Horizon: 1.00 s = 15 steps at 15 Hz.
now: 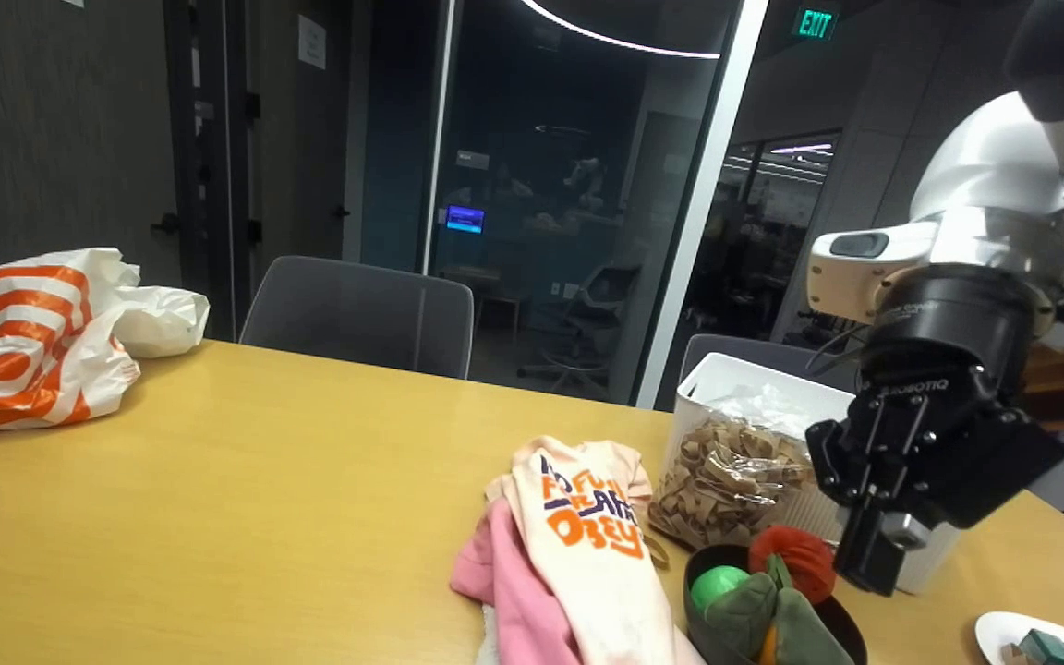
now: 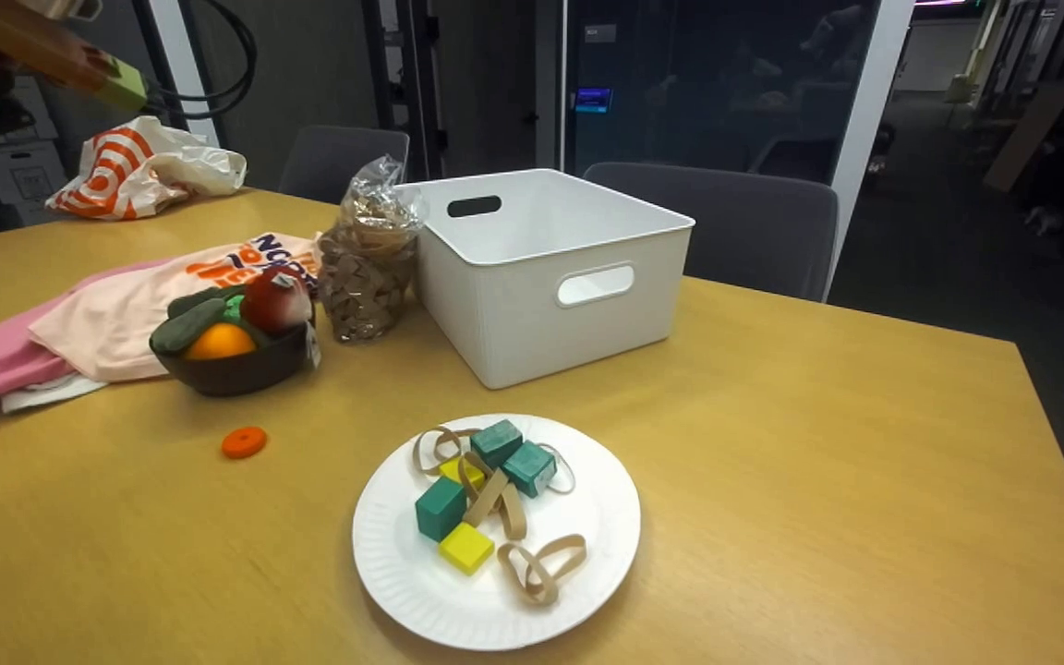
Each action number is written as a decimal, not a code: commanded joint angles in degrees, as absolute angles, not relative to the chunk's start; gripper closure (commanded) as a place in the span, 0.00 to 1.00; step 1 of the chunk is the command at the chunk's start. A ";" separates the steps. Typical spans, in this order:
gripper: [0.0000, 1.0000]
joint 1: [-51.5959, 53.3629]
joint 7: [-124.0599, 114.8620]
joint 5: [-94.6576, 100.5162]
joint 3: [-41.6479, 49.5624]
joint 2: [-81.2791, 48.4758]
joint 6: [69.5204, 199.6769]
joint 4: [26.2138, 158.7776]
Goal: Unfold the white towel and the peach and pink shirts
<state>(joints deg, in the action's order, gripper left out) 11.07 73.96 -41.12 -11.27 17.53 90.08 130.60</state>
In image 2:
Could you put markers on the red plush fruit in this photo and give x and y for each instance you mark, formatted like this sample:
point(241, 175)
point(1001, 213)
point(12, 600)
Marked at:
point(275, 300)

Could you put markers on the white paper plate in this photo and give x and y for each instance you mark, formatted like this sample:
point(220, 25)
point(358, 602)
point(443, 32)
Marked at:
point(421, 591)

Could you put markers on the orange toy fruit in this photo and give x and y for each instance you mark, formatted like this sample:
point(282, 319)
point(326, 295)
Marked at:
point(222, 340)

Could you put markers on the wide grey chair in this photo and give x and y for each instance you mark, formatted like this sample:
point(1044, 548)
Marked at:
point(755, 227)

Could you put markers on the yellow wooden block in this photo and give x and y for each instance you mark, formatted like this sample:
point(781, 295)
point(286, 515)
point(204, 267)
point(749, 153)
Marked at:
point(459, 471)
point(465, 548)

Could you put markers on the white and orange plastic bag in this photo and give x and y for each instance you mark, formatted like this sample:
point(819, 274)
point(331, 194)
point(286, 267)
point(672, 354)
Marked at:
point(137, 170)

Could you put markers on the small orange disc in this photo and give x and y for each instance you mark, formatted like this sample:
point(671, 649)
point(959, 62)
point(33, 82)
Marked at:
point(245, 442)

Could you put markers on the green wooden block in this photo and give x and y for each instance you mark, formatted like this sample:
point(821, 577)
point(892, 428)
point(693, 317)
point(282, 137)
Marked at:
point(528, 471)
point(495, 444)
point(442, 506)

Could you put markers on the blue wall display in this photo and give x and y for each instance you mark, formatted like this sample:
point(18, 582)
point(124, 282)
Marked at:
point(591, 102)

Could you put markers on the dark green plush vegetable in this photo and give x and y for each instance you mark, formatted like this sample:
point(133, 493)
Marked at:
point(193, 319)

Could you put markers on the white pillar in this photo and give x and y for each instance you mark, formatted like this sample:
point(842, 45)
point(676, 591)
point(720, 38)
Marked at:
point(869, 123)

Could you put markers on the dark bowl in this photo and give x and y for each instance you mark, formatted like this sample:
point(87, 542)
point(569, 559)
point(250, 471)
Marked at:
point(238, 370)

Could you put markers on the clear bag of rubber bands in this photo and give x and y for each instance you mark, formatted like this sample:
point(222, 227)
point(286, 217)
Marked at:
point(368, 270)

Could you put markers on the grey storage box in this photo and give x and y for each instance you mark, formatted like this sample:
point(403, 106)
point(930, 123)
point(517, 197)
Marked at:
point(15, 167)

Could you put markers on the plain wooden block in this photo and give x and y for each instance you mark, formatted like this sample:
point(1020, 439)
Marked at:
point(495, 503)

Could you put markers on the peach shirt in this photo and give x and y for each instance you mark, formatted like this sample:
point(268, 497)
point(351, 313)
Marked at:
point(111, 319)

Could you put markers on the tan rubber band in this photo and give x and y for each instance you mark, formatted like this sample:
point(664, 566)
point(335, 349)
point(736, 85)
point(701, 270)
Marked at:
point(565, 471)
point(431, 447)
point(517, 573)

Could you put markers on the white plastic bin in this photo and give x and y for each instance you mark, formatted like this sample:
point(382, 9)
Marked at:
point(534, 282)

